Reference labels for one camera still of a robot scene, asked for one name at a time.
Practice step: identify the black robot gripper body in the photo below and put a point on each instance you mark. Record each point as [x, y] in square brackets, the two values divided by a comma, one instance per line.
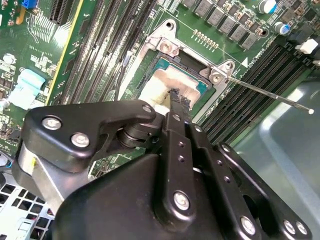
[112, 205]

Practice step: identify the silver square CPU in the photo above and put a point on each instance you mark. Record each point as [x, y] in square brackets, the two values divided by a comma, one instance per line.
[185, 80]

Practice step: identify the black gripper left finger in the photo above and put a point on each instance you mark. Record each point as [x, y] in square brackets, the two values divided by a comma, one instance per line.
[75, 120]

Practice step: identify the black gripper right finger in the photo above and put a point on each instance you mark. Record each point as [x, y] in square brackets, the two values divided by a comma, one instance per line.
[225, 175]

